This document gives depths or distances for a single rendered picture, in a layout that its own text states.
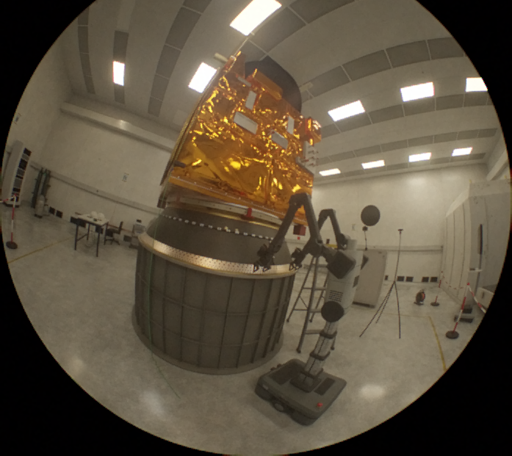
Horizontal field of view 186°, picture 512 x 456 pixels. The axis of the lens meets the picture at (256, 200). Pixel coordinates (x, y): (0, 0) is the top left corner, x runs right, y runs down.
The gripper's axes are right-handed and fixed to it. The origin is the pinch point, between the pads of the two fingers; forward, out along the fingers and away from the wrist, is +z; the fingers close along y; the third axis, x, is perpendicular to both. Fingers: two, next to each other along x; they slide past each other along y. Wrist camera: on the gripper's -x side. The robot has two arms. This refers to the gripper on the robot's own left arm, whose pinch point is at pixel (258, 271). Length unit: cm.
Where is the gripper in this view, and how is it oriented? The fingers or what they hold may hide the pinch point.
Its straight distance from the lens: 128.1
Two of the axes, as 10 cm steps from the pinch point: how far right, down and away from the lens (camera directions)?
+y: -7.5, -2.8, -5.9
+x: 4.6, 4.2, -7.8
